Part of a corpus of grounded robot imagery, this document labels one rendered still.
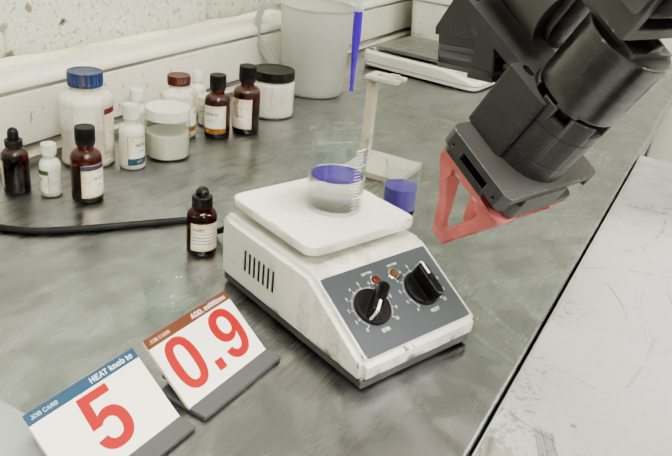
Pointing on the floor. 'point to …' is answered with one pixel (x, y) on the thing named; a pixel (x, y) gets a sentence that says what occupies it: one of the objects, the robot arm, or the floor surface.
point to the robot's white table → (603, 342)
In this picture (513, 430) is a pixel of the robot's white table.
